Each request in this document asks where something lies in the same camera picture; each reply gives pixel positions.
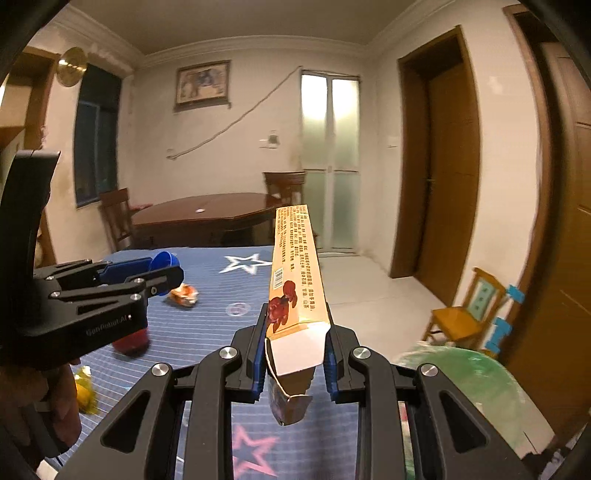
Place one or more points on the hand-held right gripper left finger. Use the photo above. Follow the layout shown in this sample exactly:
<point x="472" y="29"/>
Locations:
<point x="258" y="369"/>

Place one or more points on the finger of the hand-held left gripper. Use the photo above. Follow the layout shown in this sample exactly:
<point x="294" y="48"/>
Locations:
<point x="124" y="270"/>
<point x="161" y="279"/>

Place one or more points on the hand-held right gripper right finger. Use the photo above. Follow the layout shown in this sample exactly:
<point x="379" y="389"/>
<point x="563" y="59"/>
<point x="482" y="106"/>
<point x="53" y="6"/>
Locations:
<point x="330" y="369"/>

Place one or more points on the blue plastic cup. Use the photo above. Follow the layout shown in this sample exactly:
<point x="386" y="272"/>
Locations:
<point x="164" y="259"/>

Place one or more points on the orange carton box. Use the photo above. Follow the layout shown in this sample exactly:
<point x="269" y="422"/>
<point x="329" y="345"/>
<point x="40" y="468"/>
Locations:
<point x="295" y="277"/>

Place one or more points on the green-lined round bin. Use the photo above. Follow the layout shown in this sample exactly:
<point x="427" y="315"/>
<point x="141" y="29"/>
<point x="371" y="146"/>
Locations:
<point x="461" y="392"/>

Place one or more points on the person's left hand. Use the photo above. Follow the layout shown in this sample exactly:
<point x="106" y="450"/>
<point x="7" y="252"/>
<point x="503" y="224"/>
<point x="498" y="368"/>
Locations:
<point x="51" y="401"/>

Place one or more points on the crumpled orange snack wrapper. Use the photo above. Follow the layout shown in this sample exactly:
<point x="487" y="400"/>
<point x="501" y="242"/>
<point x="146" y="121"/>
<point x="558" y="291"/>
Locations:
<point x="184" y="295"/>

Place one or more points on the dark wooden dining chair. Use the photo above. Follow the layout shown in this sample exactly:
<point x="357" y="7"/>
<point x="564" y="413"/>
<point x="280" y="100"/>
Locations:
<point x="113" y="207"/>
<point x="284" y="187"/>

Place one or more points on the red box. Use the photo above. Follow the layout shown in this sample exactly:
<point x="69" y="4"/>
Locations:
<point x="134" y="341"/>

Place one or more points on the yellow plastic bag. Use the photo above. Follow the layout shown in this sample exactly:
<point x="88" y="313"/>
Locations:
<point x="84" y="392"/>

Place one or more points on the round wooden dining table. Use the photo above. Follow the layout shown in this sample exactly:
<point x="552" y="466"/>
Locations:
<point x="207" y="214"/>

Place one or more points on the dark window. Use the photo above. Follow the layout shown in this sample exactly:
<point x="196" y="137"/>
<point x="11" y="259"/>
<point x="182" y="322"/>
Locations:
<point x="97" y="138"/>

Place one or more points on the small wooden chair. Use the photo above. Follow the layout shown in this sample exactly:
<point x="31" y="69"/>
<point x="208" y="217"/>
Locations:
<point x="455" y="318"/>

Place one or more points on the blue tape strips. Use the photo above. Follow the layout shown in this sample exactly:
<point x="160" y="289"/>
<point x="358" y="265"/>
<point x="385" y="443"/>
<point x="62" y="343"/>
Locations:
<point x="498" y="334"/>

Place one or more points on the framed elephant picture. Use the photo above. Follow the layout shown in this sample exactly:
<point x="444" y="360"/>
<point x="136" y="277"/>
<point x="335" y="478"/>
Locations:
<point x="202" y="85"/>

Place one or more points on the blue tape strip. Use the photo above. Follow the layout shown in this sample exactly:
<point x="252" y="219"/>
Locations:
<point x="515" y="293"/>

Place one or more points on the frosted glass door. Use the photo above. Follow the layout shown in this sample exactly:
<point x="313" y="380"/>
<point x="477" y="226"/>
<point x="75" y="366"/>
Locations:
<point x="344" y="138"/>

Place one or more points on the brown wooden door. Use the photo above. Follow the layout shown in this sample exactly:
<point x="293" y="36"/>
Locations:
<point x="450" y="161"/>
<point x="568" y="230"/>

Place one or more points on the white wall socket box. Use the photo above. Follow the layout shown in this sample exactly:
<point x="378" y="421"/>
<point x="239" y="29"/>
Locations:
<point x="270" y="140"/>

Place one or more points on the gold round wall plate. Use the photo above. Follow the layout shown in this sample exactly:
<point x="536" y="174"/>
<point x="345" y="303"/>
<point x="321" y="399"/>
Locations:
<point x="72" y="66"/>

